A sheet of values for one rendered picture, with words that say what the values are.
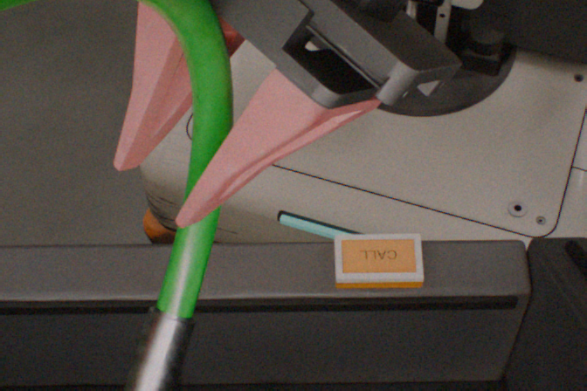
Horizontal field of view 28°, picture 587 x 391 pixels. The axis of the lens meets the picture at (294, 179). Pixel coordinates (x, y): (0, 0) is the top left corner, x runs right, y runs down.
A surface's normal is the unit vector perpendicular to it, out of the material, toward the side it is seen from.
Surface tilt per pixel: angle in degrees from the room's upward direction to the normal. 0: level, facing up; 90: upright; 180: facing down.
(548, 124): 0
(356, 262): 0
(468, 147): 0
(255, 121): 66
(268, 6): 46
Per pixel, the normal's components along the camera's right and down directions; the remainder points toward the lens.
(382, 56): -0.36, 0.14
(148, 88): -0.55, 0.40
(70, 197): -0.01, -0.55
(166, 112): -0.13, -0.14
